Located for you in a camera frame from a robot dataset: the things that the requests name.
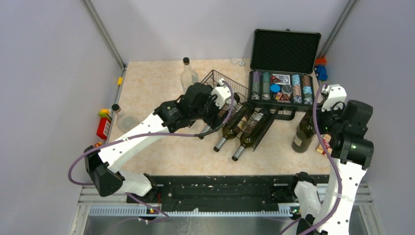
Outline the black poker chip case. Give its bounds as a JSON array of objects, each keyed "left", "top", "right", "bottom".
[{"left": 248, "top": 29, "right": 321, "bottom": 120}]

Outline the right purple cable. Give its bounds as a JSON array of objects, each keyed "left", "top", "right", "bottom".
[{"left": 278, "top": 82, "right": 344, "bottom": 235}]

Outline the clear tall glass bottle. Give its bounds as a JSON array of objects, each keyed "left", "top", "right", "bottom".
[{"left": 181, "top": 57, "right": 199, "bottom": 94}]

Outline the clear round bottle left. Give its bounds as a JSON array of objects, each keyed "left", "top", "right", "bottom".
[{"left": 112, "top": 104, "right": 139, "bottom": 133}]

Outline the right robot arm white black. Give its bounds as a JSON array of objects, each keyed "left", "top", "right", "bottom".
[{"left": 287, "top": 100, "right": 374, "bottom": 235}]

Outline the blue orange toy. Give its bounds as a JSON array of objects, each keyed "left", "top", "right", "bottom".
[{"left": 314, "top": 57, "right": 328, "bottom": 81}]

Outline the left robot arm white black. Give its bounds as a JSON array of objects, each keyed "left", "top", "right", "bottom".
[{"left": 83, "top": 80, "right": 234, "bottom": 202}]

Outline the red toy block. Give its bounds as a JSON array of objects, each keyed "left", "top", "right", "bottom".
[{"left": 96, "top": 109, "right": 112, "bottom": 140}]

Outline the green wine bottle front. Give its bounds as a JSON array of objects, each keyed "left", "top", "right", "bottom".
[{"left": 198, "top": 93, "right": 240, "bottom": 140}]

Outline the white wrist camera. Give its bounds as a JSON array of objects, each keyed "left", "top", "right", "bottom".
[
  {"left": 211, "top": 80, "right": 231, "bottom": 108},
  {"left": 321, "top": 84, "right": 347, "bottom": 112}
]

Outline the green wine bottle back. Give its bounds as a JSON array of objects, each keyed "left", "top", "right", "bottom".
[{"left": 231, "top": 108, "right": 272, "bottom": 162}]

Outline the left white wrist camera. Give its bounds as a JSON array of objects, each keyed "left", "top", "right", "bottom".
[{"left": 211, "top": 80, "right": 231, "bottom": 108}]

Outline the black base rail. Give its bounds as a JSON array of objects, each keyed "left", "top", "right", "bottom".
[{"left": 126, "top": 174, "right": 331, "bottom": 213}]

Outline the black wire wine rack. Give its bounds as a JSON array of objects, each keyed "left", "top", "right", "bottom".
[{"left": 202, "top": 70, "right": 278, "bottom": 150}]

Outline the small clear glass lid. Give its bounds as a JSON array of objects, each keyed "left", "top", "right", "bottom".
[{"left": 230, "top": 58, "right": 246, "bottom": 67}]

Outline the dark bottle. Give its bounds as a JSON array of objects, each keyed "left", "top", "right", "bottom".
[{"left": 292, "top": 107, "right": 316, "bottom": 153}]

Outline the green wine bottle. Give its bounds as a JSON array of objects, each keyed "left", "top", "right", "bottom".
[
  {"left": 198, "top": 93, "right": 240, "bottom": 140},
  {"left": 231, "top": 108, "right": 272, "bottom": 162},
  {"left": 213, "top": 102, "right": 255, "bottom": 152}
]

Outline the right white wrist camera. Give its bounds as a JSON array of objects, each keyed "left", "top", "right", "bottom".
[{"left": 321, "top": 84, "right": 347, "bottom": 112}]

